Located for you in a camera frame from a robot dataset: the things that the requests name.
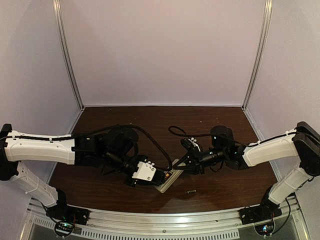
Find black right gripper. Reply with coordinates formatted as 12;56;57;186
173;147;227;176

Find white remote control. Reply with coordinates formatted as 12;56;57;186
154;169;183;194

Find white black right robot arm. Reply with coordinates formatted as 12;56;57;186
172;121;320;221

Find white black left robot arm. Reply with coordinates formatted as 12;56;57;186
0;123;168;222

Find dark green AAA battery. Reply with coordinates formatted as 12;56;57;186
185;189;197;195

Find right circuit board with LEDs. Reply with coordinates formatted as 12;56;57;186
253;220;275;237

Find circuit board with leds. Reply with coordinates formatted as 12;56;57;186
54;221;75;238
253;220;275;237

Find left circuit board with LEDs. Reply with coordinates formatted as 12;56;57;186
54;221;75;238

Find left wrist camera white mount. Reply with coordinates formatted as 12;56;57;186
132;161;156;182

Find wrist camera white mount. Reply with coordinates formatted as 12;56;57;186
132;161;156;182
180;137;202;153

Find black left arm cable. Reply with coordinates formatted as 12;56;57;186
7;124;175;171

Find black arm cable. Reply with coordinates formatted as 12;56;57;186
167;124;301;148
7;124;175;171

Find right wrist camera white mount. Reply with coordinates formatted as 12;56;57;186
180;137;202;153

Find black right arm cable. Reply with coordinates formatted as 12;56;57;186
167;124;301;148

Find aluminium front rail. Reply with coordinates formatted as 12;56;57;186
24;197;301;240

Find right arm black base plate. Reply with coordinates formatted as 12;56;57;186
238;204;282;225

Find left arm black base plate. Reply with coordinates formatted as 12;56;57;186
46;205;91;226

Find right aluminium frame post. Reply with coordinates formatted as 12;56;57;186
242;0;273;111

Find aluminium frame post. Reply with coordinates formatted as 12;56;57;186
52;0;84;110
242;0;273;111

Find left aluminium frame post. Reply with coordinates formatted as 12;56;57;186
52;0;84;110

